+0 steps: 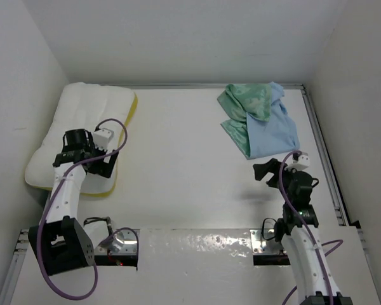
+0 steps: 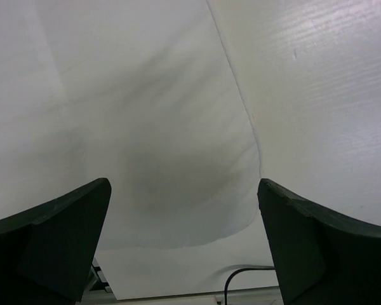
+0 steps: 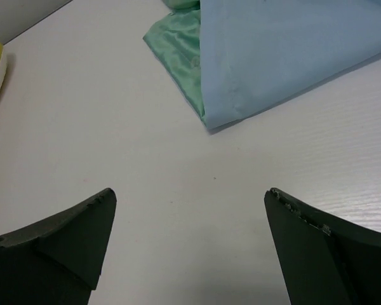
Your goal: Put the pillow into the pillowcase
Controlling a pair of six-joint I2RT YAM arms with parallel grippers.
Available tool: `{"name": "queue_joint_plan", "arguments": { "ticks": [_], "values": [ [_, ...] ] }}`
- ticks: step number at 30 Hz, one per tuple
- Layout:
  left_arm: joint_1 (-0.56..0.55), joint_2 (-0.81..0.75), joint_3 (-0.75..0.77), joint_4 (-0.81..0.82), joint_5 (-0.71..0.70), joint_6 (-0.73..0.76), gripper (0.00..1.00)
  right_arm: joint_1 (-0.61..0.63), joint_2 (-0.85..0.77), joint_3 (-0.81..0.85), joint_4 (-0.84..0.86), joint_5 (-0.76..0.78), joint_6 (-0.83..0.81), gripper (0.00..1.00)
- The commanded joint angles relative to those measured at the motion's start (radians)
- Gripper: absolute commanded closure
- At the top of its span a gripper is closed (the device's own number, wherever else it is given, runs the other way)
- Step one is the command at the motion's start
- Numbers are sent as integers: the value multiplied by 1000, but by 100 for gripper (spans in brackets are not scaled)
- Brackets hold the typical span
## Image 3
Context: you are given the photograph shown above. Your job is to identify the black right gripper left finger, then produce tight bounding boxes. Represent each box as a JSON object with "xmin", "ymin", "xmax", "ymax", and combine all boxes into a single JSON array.
[{"xmin": 0, "ymin": 188, "xmax": 117, "ymax": 304}]

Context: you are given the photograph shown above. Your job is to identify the light blue pillowcase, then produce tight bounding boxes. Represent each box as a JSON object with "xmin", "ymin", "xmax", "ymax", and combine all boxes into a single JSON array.
[{"xmin": 142, "ymin": 0, "xmax": 381, "ymax": 130}]

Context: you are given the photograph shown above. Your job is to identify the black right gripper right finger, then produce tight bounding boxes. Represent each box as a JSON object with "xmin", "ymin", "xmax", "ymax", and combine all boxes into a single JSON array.
[{"xmin": 264, "ymin": 188, "xmax": 381, "ymax": 304}]

